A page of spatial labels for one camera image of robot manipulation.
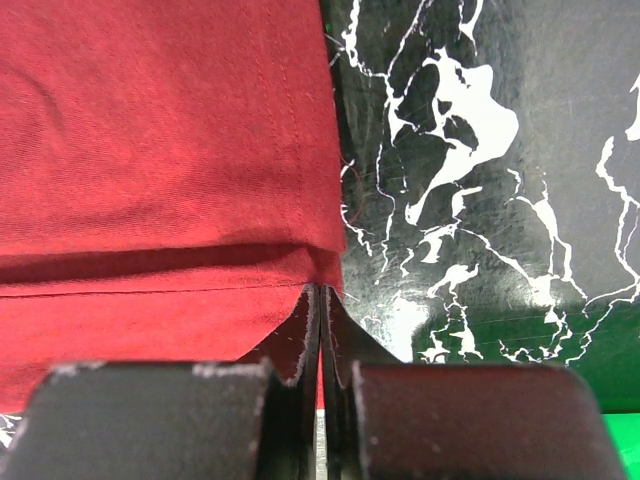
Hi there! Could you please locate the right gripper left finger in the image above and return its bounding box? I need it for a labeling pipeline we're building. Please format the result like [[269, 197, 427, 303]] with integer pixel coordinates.
[[1, 285, 320, 479]]

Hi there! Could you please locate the green plastic tray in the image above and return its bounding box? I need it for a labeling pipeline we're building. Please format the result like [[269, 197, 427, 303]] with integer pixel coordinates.
[[603, 413, 640, 480]]

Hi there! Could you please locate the dark red t-shirt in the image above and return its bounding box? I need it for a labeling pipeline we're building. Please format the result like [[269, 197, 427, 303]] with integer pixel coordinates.
[[1, 1, 345, 413]]

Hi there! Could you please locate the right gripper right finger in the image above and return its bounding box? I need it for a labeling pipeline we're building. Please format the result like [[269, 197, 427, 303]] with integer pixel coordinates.
[[319, 286, 625, 479]]

